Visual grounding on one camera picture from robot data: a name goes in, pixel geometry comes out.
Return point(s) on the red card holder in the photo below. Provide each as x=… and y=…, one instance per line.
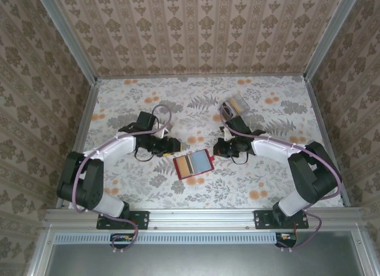
x=177, y=169

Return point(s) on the blue credit card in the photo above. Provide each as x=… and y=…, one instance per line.
x=200, y=162

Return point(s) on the clear acrylic card stand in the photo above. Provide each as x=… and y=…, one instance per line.
x=243, y=105

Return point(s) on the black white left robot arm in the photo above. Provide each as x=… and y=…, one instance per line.
x=89, y=181

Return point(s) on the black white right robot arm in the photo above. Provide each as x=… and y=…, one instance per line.
x=311, y=175

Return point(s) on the floral table cover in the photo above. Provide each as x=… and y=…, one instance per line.
x=207, y=196

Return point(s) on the grey metal panel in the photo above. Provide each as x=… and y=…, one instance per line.
x=207, y=261

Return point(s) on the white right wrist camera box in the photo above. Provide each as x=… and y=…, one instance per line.
x=226, y=135

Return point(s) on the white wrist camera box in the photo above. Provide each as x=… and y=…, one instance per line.
x=226, y=135
x=164, y=133

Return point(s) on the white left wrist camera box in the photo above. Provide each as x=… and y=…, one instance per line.
x=164, y=133

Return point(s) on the aluminium wall-side rail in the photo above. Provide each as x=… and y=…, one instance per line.
x=202, y=77

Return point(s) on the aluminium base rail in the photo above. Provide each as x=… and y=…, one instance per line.
x=202, y=219

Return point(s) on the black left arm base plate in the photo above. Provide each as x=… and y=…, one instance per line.
x=142, y=219

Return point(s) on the aluminium side rail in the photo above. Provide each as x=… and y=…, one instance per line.
x=84, y=124
x=322, y=124

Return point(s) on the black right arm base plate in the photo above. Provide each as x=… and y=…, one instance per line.
x=261, y=219

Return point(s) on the aluminium frame post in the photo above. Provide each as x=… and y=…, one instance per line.
x=67, y=35
x=330, y=35

